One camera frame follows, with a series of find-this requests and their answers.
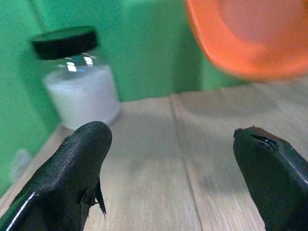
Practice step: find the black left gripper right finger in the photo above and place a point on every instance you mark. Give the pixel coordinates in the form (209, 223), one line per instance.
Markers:
(272, 178)

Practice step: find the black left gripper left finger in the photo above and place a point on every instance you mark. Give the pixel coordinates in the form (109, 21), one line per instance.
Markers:
(69, 168)

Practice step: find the glass jar with white powder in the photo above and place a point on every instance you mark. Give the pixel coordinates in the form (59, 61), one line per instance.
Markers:
(83, 92)

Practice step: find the black jar lid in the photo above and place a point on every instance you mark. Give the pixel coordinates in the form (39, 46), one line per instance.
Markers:
(65, 42)

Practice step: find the orange plastic plate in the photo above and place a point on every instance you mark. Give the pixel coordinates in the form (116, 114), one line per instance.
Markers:
(250, 36)

